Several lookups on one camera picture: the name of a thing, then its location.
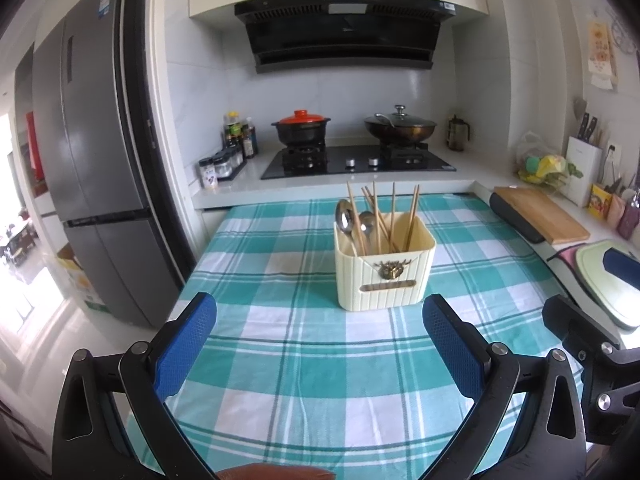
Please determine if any plastic bag with yellow contents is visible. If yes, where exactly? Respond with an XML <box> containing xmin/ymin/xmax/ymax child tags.
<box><xmin>515</xmin><ymin>131</ymin><xmax>583</xmax><ymax>191</ymax></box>

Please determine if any yellow-capped sauce bottle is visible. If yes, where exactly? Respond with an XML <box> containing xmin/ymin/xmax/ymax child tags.
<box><xmin>223</xmin><ymin>111</ymin><xmax>244</xmax><ymax>153</ymax></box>

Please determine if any wooden cutting board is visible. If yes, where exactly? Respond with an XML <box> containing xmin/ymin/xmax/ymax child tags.
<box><xmin>492</xmin><ymin>186</ymin><xmax>592</xmax><ymax>245</ymax></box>

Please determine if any yellow packet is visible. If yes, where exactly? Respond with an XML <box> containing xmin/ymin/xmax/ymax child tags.
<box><xmin>590</xmin><ymin>183</ymin><xmax>613</xmax><ymax>219</ymax></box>

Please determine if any white spice jar black lid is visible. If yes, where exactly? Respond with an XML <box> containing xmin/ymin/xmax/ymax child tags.
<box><xmin>198</xmin><ymin>157</ymin><xmax>220</xmax><ymax>191</ymax></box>

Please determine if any black range hood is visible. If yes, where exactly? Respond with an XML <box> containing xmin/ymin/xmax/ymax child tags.
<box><xmin>234</xmin><ymin>0</ymin><xmax>457</xmax><ymax>75</ymax></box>

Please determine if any dark wok with glass lid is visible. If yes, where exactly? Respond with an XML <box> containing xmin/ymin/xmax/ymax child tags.
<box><xmin>363</xmin><ymin>105</ymin><xmax>438</xmax><ymax>145</ymax></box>

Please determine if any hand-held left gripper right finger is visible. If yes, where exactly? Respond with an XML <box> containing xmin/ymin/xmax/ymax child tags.
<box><xmin>421</xmin><ymin>293</ymin><xmax>589</xmax><ymax>480</ymax></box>

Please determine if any black clay pot orange lid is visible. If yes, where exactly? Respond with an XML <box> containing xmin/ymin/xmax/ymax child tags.
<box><xmin>271</xmin><ymin>109</ymin><xmax>332</xmax><ymax>148</ymax></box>

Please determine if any red hanging cloth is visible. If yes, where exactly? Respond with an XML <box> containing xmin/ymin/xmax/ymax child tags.
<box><xmin>25</xmin><ymin>112</ymin><xmax>43</xmax><ymax>183</ymax></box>

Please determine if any bunch of wooden chopsticks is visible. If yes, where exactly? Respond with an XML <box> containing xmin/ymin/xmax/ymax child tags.
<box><xmin>346</xmin><ymin>182</ymin><xmax>422</xmax><ymax>256</ymax></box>

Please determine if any teal white checkered tablecloth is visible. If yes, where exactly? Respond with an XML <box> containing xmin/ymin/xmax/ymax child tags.
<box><xmin>127</xmin><ymin>192</ymin><xmax>586</xmax><ymax>480</ymax></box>

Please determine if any black gas cooktop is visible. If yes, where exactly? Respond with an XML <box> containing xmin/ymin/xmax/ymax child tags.
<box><xmin>260</xmin><ymin>142</ymin><xmax>457</xmax><ymax>181</ymax></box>

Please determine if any dark furniture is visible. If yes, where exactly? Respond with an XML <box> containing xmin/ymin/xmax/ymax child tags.
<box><xmin>0</xmin><ymin>220</ymin><xmax>31</xmax><ymax>268</ymax></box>

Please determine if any glass french press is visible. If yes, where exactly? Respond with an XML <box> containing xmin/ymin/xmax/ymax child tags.
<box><xmin>446</xmin><ymin>114</ymin><xmax>472</xmax><ymax>152</ymax></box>

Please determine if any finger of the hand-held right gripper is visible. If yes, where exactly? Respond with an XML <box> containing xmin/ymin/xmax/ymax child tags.
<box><xmin>541</xmin><ymin>294</ymin><xmax>640</xmax><ymax>444</ymax></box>
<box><xmin>601</xmin><ymin>248</ymin><xmax>640</xmax><ymax>289</ymax></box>

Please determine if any cream ribbed utensil holder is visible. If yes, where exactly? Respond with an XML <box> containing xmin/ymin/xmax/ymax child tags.
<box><xmin>333</xmin><ymin>210</ymin><xmax>437</xmax><ymax>312</ymax></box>

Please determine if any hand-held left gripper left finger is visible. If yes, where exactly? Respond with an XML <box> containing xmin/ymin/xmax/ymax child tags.
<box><xmin>53</xmin><ymin>291</ymin><xmax>218</xmax><ymax>480</ymax></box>

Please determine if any black door frame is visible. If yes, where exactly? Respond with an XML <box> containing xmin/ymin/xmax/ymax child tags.
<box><xmin>120</xmin><ymin>0</ymin><xmax>198</xmax><ymax>291</ymax></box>

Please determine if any dark soy sauce bottle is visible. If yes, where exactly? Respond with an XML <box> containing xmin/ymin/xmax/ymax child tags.
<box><xmin>242</xmin><ymin>117</ymin><xmax>259</xmax><ymax>158</ymax></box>

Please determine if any mauve soap dispenser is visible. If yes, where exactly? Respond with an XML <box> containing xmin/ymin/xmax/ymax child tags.
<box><xmin>616</xmin><ymin>187</ymin><xmax>640</xmax><ymax>240</ymax></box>

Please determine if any row of glass spice jars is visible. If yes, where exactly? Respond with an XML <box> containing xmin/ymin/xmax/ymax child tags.
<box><xmin>212</xmin><ymin>146</ymin><xmax>246</xmax><ymax>181</ymax></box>

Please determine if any white knife block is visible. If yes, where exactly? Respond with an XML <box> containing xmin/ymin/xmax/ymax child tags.
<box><xmin>565</xmin><ymin>135</ymin><xmax>603</xmax><ymax>208</ymax></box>

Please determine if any cardboard box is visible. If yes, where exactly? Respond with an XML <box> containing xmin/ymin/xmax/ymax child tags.
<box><xmin>56</xmin><ymin>242</ymin><xmax>113</xmax><ymax>313</ymax></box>

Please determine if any patterned wall hanging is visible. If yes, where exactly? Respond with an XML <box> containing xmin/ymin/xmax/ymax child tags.
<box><xmin>586</xmin><ymin>20</ymin><xmax>618</xmax><ymax>92</ymax></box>

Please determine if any white kitchen counter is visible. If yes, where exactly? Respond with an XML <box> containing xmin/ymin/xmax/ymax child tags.
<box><xmin>192</xmin><ymin>145</ymin><xmax>640</xmax><ymax>331</ymax></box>

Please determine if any stainless steel spoon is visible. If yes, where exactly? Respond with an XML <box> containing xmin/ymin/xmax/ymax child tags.
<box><xmin>358</xmin><ymin>211</ymin><xmax>377</xmax><ymax>256</ymax></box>
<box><xmin>334</xmin><ymin>199</ymin><xmax>361</xmax><ymax>258</ymax></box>

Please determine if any grey refrigerator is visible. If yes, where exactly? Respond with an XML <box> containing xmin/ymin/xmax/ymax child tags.
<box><xmin>31</xmin><ymin>0</ymin><xmax>188</xmax><ymax>330</ymax></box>

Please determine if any light green cutting board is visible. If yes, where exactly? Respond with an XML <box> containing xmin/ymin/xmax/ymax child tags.
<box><xmin>575</xmin><ymin>240</ymin><xmax>640</xmax><ymax>330</ymax></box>

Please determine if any pink black-edged mat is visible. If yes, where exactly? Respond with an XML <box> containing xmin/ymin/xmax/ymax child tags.
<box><xmin>547</xmin><ymin>242</ymin><xmax>583</xmax><ymax>301</ymax></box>

